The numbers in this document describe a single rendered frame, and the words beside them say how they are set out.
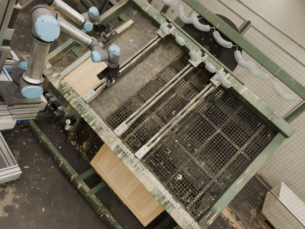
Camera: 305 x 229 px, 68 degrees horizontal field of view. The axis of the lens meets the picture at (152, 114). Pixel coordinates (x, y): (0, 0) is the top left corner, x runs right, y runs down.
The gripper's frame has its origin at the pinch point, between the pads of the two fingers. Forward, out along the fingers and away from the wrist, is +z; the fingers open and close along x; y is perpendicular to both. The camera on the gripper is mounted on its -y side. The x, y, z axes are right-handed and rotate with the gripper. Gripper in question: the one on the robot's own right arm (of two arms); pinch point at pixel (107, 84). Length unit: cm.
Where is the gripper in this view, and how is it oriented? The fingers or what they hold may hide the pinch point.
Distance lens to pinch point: 181.9
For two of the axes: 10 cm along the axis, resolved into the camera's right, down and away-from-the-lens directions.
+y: 7.4, -4.0, 5.4
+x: -6.2, -7.1, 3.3
